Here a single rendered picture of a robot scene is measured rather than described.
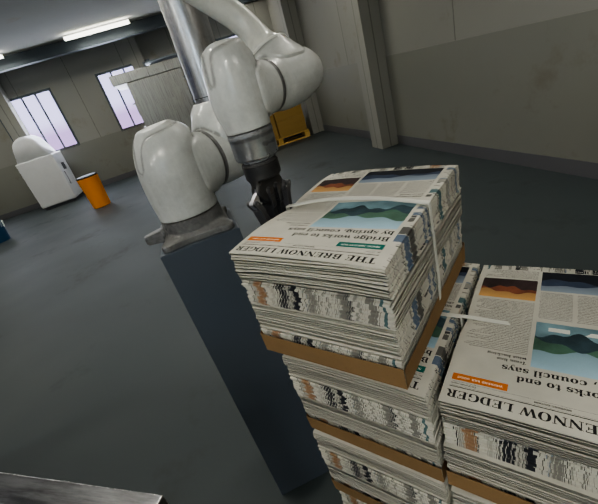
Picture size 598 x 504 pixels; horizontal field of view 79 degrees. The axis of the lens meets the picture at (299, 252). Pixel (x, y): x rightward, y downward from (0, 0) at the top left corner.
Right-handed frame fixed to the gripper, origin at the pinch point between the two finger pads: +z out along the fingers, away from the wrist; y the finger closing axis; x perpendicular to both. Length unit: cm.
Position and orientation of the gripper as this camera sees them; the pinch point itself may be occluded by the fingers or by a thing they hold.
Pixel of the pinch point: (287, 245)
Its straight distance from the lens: 82.4
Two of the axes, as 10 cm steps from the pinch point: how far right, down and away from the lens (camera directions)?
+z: 2.7, 8.6, 4.4
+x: -8.0, -0.5, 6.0
